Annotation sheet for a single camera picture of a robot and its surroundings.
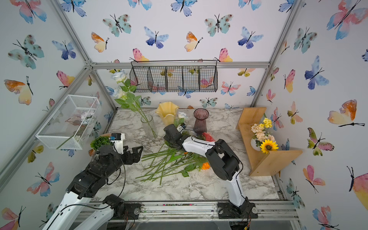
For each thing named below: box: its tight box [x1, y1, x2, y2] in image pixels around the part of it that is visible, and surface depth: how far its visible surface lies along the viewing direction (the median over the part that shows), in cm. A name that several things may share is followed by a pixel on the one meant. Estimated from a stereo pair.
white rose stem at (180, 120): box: [174, 111, 187, 128], surface depth 95 cm
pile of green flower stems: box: [136, 141, 208, 185], surface depth 90 cm
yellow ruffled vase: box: [155, 101, 180, 127], surface depth 96 cm
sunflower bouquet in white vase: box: [250, 112, 280, 155], surface depth 77 cm
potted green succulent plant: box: [88, 133, 114, 157], surface depth 88 cm
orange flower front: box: [201, 161, 211, 171], surface depth 88 cm
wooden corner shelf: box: [235, 107, 303, 177], surface depth 91 cm
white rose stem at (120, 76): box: [110, 70, 137, 93], surface depth 77 cm
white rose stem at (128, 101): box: [112, 86, 157, 138], surface depth 84 cm
